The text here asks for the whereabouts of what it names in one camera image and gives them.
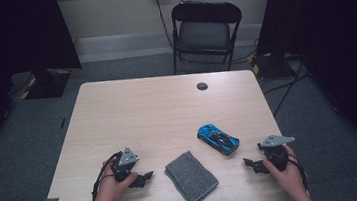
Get black socket cable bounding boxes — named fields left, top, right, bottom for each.
left=154, top=0, right=176, bottom=52

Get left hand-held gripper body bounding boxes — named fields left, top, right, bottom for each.
left=109, top=145, right=142, bottom=184

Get person's right hand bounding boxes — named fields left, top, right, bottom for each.
left=260, top=143, right=308, bottom=200

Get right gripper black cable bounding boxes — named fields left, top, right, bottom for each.
left=281, top=149, right=310, bottom=195

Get person's left hand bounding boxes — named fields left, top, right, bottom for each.
left=91, top=153, right=142, bottom=201

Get black stand base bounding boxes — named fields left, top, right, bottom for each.
left=22, top=66, right=73, bottom=102
left=250, top=49, right=297, bottom=83

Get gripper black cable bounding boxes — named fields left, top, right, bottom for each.
left=281, top=149, right=310, bottom=195
left=87, top=151, right=129, bottom=201

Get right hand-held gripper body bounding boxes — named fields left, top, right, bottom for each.
left=256, top=132, right=299, bottom=174

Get blue toy car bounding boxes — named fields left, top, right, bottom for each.
left=195, top=120, right=242, bottom=160

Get dark curtain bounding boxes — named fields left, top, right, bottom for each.
left=250, top=0, right=357, bottom=183
left=0, top=0, right=92, bottom=167

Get black floor cables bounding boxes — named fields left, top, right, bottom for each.
left=258, top=56, right=315, bottom=120

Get round table cable grommet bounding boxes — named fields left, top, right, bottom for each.
left=196, top=80, right=210, bottom=92

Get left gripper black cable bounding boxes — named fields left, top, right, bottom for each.
left=87, top=151, right=129, bottom=201

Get black folding chair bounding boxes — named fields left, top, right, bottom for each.
left=165, top=0, right=249, bottom=78

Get grey cloth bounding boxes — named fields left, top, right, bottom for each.
left=162, top=147, right=221, bottom=201

